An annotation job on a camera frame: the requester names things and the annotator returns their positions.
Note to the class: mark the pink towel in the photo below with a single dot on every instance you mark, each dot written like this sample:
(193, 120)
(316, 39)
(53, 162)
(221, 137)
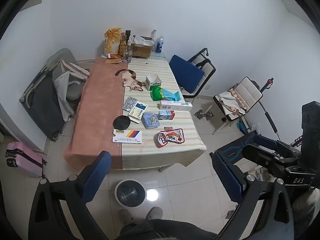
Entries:
(100, 110)

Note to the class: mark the white padded chair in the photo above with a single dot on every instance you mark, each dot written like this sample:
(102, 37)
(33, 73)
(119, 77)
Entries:
(250, 90)

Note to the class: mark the white box with colour stripes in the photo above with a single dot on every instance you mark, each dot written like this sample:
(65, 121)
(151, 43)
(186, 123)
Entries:
(126, 137)

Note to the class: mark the white grey cloth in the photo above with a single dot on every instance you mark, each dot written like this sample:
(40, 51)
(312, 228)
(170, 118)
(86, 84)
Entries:
(62, 87)

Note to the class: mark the pink white long box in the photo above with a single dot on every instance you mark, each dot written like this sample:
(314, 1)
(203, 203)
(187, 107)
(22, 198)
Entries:
(175, 105)

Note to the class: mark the clear glass bottle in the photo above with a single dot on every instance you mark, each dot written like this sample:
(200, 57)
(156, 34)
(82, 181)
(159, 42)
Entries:
(153, 34)

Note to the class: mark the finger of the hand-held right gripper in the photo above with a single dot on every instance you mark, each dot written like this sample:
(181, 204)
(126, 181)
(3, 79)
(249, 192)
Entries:
(232, 151)
(266, 141)

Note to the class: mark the cardboard box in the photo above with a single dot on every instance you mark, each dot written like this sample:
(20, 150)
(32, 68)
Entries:
(142, 51)

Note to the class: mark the person's right forearm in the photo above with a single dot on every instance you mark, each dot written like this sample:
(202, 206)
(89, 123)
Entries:
(306, 205)

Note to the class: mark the blue star pouch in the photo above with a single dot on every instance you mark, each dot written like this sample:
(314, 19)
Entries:
(150, 120)

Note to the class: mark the white green carton box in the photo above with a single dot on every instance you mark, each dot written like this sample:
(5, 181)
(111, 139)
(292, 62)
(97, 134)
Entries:
(154, 84)

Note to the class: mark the small brown card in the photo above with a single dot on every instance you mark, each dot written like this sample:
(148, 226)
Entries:
(168, 129)

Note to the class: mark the pink striped garment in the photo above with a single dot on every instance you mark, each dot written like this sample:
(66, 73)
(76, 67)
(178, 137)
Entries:
(76, 70)

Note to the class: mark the striped tablecloth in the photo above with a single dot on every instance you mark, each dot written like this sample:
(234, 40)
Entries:
(162, 155)

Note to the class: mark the person's dark fuzzy clothing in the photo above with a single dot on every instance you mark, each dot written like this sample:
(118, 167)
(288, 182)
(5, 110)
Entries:
(165, 230)

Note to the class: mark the blue cushion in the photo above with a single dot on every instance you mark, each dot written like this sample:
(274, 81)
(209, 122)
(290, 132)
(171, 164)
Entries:
(186, 73)

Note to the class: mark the grey chair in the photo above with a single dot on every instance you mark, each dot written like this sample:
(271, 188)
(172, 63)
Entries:
(75, 90)

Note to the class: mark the dark capped bottle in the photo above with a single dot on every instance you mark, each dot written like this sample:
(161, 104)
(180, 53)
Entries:
(128, 33)

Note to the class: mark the metal dumbbell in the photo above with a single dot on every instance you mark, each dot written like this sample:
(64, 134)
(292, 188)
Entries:
(203, 114)

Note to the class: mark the white trash bin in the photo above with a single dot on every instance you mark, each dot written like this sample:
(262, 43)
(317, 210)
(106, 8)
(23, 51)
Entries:
(130, 193)

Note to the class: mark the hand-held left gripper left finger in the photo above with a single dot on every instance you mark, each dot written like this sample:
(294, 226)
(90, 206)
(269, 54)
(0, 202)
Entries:
(98, 176)

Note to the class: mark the black pole with red tip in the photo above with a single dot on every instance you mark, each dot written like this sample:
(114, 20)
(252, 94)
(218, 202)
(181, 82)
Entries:
(271, 120)

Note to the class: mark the cat shaped mat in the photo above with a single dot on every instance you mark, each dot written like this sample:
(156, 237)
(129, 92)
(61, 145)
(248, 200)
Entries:
(130, 80)

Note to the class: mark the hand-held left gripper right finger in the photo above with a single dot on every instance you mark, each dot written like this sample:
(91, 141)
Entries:
(226, 178)

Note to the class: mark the pink suitcase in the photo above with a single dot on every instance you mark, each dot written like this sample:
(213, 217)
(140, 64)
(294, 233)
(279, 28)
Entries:
(23, 160)

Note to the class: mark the red white snack packet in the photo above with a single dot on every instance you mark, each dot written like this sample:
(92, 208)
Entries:
(171, 137)

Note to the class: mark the green blue plastic bag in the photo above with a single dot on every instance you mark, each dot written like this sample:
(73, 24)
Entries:
(165, 95)

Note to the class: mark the orange snack packet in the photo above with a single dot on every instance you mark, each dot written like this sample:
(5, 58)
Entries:
(114, 56)

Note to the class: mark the yellow chips bag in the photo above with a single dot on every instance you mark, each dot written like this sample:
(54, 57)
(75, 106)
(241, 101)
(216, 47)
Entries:
(112, 40)

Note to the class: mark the black round lid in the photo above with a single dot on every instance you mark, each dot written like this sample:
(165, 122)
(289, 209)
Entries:
(121, 122)

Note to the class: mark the black frame chair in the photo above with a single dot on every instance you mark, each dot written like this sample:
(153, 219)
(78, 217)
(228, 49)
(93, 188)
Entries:
(208, 66)

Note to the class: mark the blue white medicine box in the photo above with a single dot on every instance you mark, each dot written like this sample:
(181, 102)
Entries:
(138, 112)

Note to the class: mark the silver blister packs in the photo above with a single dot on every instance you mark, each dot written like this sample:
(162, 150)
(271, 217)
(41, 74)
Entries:
(128, 103)

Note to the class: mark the small blue white carton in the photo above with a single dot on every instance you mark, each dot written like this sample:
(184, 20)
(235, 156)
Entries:
(167, 115)

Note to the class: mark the blue label water bottle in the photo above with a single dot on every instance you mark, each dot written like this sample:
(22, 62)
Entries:
(159, 45)

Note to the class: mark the grey slipper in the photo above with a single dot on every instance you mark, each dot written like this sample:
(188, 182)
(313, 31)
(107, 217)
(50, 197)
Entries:
(154, 213)
(126, 216)

